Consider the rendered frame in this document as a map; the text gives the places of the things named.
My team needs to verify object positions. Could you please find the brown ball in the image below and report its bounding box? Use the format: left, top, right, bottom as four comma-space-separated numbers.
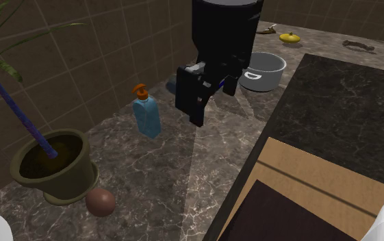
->
84, 187, 116, 218

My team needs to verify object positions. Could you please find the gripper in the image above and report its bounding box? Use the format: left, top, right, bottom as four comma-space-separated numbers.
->
175, 0, 265, 128

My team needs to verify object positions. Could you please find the dark brown curved handle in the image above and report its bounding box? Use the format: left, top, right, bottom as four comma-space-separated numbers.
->
342, 39, 376, 52

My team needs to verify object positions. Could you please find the brown curved peel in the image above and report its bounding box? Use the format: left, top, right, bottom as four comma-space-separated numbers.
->
256, 23, 278, 36

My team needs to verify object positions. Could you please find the yellow lid with knob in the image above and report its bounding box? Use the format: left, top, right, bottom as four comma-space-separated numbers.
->
279, 31, 302, 45

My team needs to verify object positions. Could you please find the potted plant in olive pot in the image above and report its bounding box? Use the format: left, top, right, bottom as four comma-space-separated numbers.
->
0, 0, 101, 206

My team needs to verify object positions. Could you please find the grey cooking pot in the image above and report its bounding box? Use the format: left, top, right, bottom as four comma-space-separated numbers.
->
238, 51, 287, 93

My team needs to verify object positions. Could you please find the blue soap dispenser orange pump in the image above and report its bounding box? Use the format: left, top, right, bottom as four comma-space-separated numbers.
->
131, 83, 162, 140

